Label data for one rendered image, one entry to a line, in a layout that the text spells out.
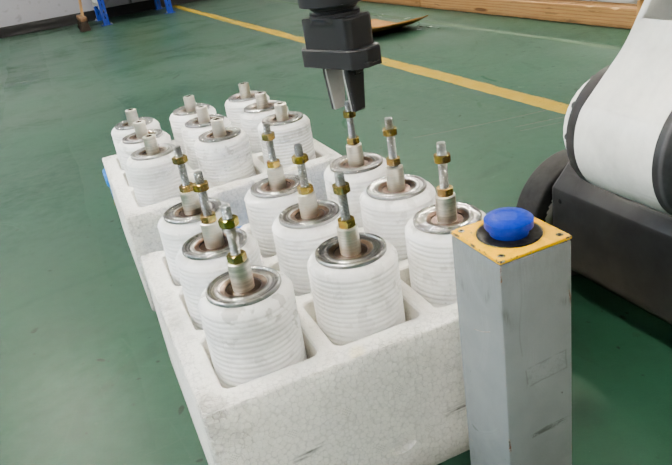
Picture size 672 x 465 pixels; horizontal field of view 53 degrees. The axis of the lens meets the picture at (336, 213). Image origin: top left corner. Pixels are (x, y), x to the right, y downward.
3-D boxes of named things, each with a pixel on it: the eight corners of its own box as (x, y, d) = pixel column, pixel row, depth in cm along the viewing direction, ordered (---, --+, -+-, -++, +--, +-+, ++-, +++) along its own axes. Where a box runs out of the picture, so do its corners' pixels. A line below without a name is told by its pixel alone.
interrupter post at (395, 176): (388, 195, 83) (385, 170, 82) (385, 188, 85) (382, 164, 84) (408, 192, 83) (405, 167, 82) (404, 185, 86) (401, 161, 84)
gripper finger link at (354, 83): (348, 113, 89) (341, 66, 87) (364, 106, 91) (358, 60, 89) (357, 114, 88) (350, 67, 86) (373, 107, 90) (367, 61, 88)
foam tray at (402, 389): (397, 279, 114) (385, 180, 106) (553, 412, 80) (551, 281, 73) (170, 360, 101) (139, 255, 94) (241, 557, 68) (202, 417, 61)
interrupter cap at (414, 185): (371, 207, 81) (370, 201, 81) (363, 185, 88) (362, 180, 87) (433, 196, 81) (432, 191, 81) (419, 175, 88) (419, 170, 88)
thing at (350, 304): (326, 372, 82) (301, 240, 75) (403, 357, 82) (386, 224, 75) (336, 426, 73) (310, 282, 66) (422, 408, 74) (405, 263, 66)
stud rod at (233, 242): (238, 272, 67) (222, 203, 64) (247, 272, 66) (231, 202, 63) (234, 277, 66) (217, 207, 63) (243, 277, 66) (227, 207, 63)
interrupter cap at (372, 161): (373, 152, 99) (372, 148, 98) (391, 167, 92) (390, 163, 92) (324, 164, 97) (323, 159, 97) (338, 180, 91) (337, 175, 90)
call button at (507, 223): (514, 223, 58) (513, 201, 57) (544, 239, 55) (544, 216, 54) (475, 236, 57) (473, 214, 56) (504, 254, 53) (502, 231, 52)
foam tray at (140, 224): (288, 186, 161) (274, 113, 154) (357, 244, 128) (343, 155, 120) (124, 233, 149) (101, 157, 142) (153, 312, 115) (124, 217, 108)
